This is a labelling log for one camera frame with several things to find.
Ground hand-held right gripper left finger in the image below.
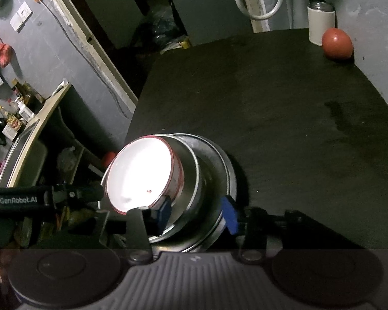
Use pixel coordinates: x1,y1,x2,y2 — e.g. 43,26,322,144
126,198,173,262

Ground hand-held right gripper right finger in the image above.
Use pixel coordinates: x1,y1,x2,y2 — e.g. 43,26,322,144
221,196,353,260

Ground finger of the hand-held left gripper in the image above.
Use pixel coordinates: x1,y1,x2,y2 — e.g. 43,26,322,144
0,185,105,216

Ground large stainless steel plate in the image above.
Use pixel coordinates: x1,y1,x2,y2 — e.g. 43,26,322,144
181,145,239,253

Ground stainless steel bowl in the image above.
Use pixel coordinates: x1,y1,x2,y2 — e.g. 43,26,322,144
147,132,203,243

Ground wooden counter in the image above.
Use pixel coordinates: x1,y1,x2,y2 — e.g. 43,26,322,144
0,82,72,188

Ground row of condiment bottles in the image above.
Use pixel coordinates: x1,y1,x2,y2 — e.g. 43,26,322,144
0,81,36,143

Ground red mesh bag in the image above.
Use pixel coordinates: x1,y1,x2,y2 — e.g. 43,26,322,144
0,42,13,68

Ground yellow plastic container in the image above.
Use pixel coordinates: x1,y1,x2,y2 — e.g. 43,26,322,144
162,37,191,54

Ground black plastic bag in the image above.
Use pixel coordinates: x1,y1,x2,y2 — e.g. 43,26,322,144
136,6,188,52

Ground red tomato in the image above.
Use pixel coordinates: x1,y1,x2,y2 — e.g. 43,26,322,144
322,28,354,60

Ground grey cabinet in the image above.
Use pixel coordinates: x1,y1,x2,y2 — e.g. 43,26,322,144
171,0,256,46

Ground white canister with steel lid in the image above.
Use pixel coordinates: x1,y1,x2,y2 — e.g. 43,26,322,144
308,0,335,46

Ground white door frame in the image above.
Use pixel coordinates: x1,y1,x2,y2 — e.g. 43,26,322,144
35,0,139,104

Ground white wall switch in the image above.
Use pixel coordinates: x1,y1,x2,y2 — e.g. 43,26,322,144
10,2,33,33

